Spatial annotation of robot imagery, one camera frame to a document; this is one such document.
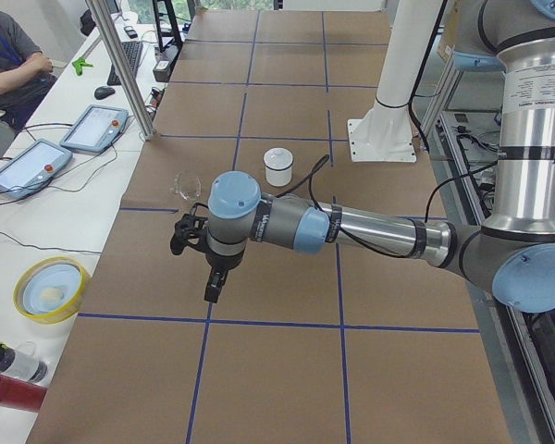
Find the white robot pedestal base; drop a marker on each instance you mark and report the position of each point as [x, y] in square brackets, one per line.
[385, 133]

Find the white enamel mug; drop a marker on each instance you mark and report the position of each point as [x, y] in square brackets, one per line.
[278, 169]

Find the black phone handset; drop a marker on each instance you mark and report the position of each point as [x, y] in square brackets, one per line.
[130, 31]

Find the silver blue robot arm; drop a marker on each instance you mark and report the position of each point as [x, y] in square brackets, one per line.
[511, 255]

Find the far grey teach pendant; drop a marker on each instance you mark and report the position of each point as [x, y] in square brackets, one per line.
[96, 129]

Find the clear black capped bottle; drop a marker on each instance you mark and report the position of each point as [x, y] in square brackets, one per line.
[20, 365]

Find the brown cardboard box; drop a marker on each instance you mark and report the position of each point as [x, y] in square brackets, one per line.
[448, 31]

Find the green plastic clamp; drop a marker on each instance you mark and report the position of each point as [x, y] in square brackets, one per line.
[80, 64]

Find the seated person grey shirt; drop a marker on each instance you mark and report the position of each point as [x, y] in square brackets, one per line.
[26, 74]

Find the red cylinder bottle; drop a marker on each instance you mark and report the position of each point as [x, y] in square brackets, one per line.
[21, 395]

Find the near grey teach pendant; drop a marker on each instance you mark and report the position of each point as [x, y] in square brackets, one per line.
[33, 169]

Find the grey teach pendant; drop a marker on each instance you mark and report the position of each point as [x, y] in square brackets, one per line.
[33, 169]
[96, 129]

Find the grey power adapter box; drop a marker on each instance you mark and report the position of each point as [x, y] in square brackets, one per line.
[164, 64]

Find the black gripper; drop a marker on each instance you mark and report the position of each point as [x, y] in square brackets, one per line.
[220, 264]

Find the aluminium frame post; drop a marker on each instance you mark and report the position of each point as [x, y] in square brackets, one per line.
[129, 84]

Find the yellow rimmed blue bowl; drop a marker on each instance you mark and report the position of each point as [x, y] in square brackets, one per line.
[52, 290]

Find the black computer mouse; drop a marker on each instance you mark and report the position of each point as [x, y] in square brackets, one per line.
[103, 92]

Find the black keyboard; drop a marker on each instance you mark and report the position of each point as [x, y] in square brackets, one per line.
[133, 54]

